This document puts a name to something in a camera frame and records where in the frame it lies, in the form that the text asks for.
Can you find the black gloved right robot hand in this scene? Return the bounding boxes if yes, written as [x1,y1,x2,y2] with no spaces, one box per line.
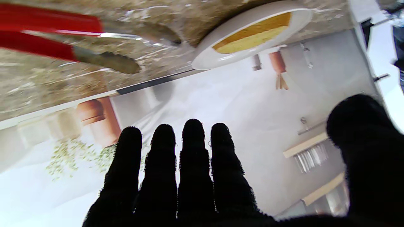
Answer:
[82,94,404,227]

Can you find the brown bread slice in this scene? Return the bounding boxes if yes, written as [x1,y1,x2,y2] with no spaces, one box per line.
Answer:
[212,12,292,54]

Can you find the red handled metal kitchen tongs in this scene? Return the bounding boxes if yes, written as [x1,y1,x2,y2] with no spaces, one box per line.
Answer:
[0,3,182,74]

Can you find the printed kitchen scene backdrop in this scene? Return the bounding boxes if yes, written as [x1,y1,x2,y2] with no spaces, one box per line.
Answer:
[0,28,384,227]

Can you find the white round plate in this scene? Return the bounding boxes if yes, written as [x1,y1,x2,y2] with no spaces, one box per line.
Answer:
[192,0,313,70]

